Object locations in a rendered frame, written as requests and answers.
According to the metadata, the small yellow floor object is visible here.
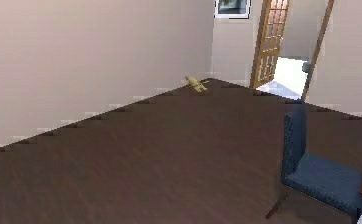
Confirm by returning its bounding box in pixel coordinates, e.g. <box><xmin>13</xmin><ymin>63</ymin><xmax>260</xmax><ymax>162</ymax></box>
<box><xmin>184</xmin><ymin>76</ymin><xmax>210</xmax><ymax>93</ymax></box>

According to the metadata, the wooden glass-paned room door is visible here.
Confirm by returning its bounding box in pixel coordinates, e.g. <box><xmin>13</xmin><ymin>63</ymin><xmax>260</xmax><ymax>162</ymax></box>
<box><xmin>249</xmin><ymin>0</ymin><xmax>291</xmax><ymax>90</ymax></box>

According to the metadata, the blue upholstered chair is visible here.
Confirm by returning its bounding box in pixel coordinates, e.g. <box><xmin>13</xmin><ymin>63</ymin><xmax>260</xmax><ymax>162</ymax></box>
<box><xmin>264</xmin><ymin>103</ymin><xmax>362</xmax><ymax>224</ymax></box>

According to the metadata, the white framed wall picture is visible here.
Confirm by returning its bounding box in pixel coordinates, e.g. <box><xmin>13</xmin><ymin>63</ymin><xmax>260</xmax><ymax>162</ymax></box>
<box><xmin>214</xmin><ymin>0</ymin><xmax>252</xmax><ymax>20</ymax></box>

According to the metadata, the grey door handle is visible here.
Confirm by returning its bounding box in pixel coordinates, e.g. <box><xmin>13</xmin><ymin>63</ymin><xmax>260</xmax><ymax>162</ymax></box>
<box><xmin>301</xmin><ymin>60</ymin><xmax>313</xmax><ymax>74</ymax></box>

